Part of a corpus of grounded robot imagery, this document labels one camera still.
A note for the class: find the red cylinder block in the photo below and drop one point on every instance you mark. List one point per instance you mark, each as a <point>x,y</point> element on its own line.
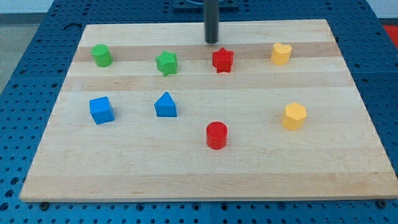
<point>216,135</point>

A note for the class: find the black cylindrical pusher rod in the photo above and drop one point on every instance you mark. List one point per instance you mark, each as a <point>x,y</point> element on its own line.
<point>211,20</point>

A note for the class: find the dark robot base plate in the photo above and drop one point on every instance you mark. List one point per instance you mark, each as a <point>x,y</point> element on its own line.
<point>182,5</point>

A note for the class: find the yellow heart block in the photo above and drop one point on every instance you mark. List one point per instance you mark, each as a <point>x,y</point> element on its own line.
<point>281,53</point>

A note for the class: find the wooden board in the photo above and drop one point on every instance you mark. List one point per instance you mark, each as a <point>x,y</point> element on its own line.
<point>140,157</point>

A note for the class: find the green star block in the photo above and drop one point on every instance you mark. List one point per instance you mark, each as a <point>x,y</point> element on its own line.
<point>167,63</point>

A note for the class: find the blue triangle block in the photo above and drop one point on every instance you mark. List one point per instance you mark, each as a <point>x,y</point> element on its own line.
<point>165,106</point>

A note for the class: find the yellow hexagon block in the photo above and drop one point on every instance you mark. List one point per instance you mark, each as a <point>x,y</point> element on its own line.
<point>294,116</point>

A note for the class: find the blue cube block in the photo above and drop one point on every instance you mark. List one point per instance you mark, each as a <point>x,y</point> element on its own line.
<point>101,110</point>

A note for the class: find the green cylinder block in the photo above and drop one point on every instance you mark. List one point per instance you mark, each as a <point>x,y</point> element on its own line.
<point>101,55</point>

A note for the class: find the red star block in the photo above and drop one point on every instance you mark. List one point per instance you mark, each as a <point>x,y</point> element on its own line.
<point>223,60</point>

